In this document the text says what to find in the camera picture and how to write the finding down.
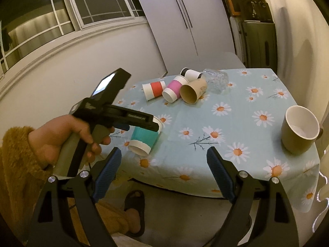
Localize clear glass cup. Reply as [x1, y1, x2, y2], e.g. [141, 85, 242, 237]
[202, 69, 229, 94]

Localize white wardrobe cabinet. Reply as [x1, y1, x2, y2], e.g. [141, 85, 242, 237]
[139, 0, 235, 75]

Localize window with white frame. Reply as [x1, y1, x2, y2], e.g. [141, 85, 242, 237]
[1, 0, 145, 75]

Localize brown fuzzy sleeve forearm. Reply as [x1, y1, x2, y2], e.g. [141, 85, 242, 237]
[1, 127, 52, 242]

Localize person left hand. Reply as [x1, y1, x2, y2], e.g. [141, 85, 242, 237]
[28, 115, 102, 170]

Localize black banded paper cup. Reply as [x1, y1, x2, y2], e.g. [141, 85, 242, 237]
[180, 68, 202, 82]

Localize teal banded paper cup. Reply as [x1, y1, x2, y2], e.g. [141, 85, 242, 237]
[128, 117, 163, 157]

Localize olive ceramic mug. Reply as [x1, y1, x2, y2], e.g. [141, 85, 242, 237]
[281, 105, 323, 155]

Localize pink banded paper cup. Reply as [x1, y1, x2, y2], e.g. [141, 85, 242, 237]
[162, 75, 189, 103]

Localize brown kraft paper cup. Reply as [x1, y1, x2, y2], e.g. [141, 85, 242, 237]
[180, 78, 207, 104]

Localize daisy print tablecloth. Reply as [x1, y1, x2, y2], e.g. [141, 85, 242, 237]
[103, 69, 320, 212]

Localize red banded paper cup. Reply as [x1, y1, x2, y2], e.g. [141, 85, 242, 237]
[142, 81, 166, 101]

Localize black slipper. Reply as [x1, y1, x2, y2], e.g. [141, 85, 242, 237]
[124, 190, 145, 238]

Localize dark bag on box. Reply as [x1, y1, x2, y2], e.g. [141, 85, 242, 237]
[238, 0, 273, 23]

